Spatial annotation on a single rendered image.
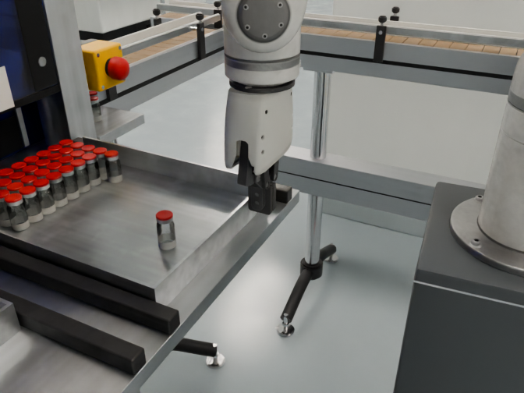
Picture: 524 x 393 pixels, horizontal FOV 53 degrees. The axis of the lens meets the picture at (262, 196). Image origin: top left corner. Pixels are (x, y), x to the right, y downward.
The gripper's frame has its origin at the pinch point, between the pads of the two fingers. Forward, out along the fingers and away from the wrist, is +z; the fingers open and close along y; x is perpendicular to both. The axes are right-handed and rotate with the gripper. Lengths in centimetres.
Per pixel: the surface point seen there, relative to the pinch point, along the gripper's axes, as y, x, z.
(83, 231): 11.8, -20.0, 4.2
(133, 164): -5.7, -25.6, 3.6
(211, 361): -44, -39, 91
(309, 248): -86, -24, 71
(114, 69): -16.1, -36.3, -7.5
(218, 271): 11.1, -0.1, 4.4
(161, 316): 21.8, -0.2, 2.4
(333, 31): -90, -22, -1
